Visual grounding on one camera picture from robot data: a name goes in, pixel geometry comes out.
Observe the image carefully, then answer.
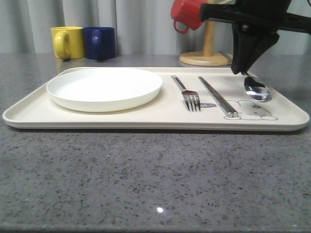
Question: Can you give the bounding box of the silver fork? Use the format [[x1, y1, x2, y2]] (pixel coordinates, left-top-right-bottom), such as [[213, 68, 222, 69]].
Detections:
[[171, 75, 201, 112]]

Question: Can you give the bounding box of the yellow mug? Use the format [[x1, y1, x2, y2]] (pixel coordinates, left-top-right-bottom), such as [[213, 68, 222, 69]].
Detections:
[[51, 26, 85, 60]]

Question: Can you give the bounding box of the grey curtain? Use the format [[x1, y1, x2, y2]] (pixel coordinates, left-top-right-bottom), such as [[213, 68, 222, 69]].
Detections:
[[0, 0, 311, 55]]

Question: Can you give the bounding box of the cream rabbit serving tray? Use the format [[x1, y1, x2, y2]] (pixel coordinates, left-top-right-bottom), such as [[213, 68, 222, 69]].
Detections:
[[2, 67, 310, 132]]

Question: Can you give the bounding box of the white round plate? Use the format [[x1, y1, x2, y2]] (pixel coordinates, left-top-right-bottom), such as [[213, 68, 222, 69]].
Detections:
[[46, 67, 163, 112]]

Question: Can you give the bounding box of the wooden mug tree stand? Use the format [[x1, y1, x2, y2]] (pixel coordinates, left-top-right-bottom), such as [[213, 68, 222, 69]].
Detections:
[[179, 0, 231, 67]]

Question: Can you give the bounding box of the dark blue mug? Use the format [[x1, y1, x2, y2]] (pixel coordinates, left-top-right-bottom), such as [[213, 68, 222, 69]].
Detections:
[[82, 27, 116, 60]]

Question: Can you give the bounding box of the red mug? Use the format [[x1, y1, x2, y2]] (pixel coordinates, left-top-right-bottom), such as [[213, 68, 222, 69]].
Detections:
[[171, 0, 208, 34]]

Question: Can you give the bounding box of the silver chopstick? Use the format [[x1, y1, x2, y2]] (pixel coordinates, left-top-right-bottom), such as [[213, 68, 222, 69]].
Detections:
[[198, 76, 234, 119], [199, 76, 239, 118]]

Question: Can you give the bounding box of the silver spoon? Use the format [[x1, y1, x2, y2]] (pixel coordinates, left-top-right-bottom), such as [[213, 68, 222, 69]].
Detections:
[[244, 73, 272, 102]]

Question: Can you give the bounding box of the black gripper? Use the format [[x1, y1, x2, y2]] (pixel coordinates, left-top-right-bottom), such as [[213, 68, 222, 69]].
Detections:
[[199, 0, 311, 74]]

